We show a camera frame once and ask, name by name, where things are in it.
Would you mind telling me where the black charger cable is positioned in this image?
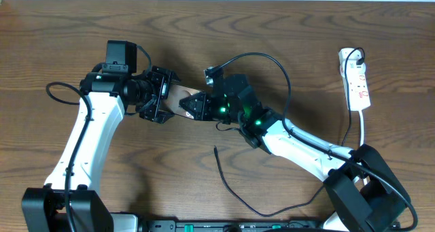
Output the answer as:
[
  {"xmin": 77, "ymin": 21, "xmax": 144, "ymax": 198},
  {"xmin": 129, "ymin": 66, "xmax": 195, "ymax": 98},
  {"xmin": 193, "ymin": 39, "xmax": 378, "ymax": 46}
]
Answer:
[{"xmin": 213, "ymin": 47, "xmax": 366, "ymax": 218}]

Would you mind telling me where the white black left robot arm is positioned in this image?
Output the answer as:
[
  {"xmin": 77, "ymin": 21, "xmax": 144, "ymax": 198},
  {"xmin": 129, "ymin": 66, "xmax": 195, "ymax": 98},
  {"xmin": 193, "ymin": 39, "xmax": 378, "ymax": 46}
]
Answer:
[{"xmin": 21, "ymin": 63, "xmax": 179, "ymax": 231}]

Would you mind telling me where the white power strip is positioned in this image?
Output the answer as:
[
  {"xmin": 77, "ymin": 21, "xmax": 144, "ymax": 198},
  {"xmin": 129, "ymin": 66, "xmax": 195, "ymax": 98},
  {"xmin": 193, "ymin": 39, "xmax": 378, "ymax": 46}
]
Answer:
[{"xmin": 338, "ymin": 48, "xmax": 370, "ymax": 112}]

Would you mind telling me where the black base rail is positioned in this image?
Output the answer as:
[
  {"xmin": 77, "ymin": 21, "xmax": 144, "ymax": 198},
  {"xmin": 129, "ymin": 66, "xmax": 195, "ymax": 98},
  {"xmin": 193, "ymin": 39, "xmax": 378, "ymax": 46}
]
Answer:
[{"xmin": 146, "ymin": 220, "xmax": 323, "ymax": 232}]

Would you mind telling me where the white charger plug adapter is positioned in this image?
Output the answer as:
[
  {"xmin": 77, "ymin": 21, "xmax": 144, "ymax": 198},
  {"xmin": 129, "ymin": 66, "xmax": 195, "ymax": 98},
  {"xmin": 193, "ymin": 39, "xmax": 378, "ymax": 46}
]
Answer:
[{"xmin": 345, "ymin": 55, "xmax": 366, "ymax": 74}]

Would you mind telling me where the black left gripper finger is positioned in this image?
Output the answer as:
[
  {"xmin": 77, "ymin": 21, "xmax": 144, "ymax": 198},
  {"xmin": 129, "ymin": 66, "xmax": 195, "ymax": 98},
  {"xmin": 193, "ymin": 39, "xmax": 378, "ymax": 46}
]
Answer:
[
  {"xmin": 151, "ymin": 65, "xmax": 181, "ymax": 83},
  {"xmin": 151, "ymin": 110, "xmax": 174, "ymax": 124}
]

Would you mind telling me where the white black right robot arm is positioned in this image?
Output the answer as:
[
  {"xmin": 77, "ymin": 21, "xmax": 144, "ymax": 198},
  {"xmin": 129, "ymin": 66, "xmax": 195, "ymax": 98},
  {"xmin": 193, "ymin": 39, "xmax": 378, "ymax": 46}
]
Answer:
[{"xmin": 178, "ymin": 74, "xmax": 416, "ymax": 231}]

